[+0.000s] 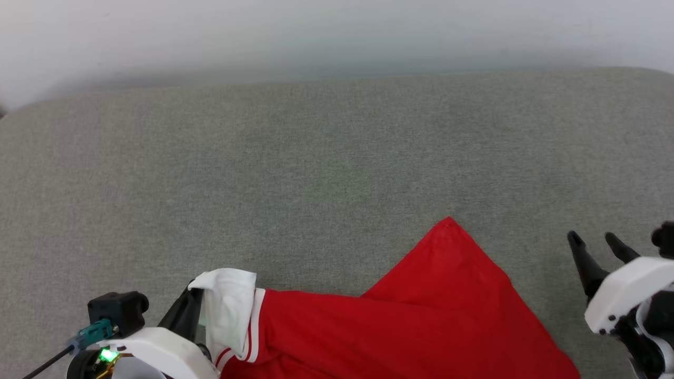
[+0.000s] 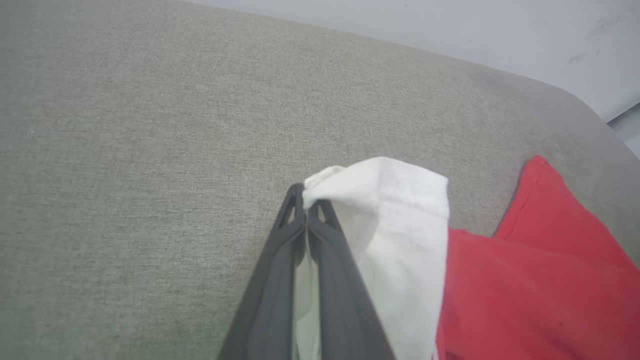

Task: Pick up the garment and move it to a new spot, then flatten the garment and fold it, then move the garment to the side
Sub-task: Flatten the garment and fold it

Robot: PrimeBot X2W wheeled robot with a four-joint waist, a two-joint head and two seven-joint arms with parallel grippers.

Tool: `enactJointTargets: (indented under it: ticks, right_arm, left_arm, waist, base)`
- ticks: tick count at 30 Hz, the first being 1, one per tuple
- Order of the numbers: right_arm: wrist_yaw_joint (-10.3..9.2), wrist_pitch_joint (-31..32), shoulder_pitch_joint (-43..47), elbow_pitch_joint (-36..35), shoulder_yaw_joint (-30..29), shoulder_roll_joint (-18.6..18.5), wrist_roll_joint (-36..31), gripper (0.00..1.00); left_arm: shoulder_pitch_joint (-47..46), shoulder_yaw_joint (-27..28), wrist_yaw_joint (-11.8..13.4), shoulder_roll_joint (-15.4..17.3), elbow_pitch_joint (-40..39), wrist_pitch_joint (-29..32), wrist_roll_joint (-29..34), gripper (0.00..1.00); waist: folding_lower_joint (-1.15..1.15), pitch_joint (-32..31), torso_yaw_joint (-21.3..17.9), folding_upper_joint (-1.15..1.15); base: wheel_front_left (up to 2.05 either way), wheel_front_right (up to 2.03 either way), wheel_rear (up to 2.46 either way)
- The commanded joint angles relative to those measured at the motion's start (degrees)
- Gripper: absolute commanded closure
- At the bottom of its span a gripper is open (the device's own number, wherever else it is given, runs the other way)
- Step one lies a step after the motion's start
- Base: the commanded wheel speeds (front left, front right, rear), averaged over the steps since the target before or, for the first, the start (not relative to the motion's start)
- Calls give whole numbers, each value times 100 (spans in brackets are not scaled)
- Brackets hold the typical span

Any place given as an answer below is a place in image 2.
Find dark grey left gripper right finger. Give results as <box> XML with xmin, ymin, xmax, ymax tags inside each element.
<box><xmin>305</xmin><ymin>199</ymin><xmax>397</xmax><ymax>360</ymax></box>

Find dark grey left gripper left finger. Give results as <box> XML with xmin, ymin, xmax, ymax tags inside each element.
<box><xmin>218</xmin><ymin>183</ymin><xmax>307</xmax><ymax>360</ymax></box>

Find red and white garment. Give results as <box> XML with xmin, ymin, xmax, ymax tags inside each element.
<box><xmin>292</xmin><ymin>155</ymin><xmax>640</xmax><ymax>360</ymax></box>

